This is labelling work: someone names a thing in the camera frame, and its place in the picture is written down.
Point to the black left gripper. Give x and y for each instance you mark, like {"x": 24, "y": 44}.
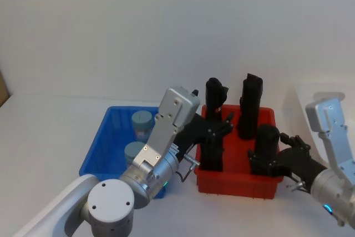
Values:
{"x": 191, "y": 134}

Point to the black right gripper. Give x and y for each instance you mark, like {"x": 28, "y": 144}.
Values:
{"x": 302, "y": 166}

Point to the short black cylinder tool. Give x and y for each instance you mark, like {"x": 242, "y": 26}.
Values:
{"x": 267, "y": 140}

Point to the tall black tool with knob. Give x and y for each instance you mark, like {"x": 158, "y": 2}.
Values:
{"x": 213, "y": 103}

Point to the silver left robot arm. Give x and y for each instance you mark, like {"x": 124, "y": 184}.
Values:
{"x": 111, "y": 206}

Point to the tall black tool flat top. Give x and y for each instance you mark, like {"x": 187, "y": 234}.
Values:
{"x": 251, "y": 106}

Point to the red plastic bin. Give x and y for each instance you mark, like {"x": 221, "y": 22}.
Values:
{"x": 235, "y": 181}

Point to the jar with pale blue lid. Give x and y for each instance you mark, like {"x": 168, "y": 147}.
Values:
{"x": 134, "y": 152}
{"x": 142, "y": 123}

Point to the blue plastic bin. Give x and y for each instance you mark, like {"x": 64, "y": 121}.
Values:
{"x": 111, "y": 137}

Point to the brown cardboard piece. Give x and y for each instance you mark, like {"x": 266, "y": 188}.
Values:
{"x": 4, "y": 90}

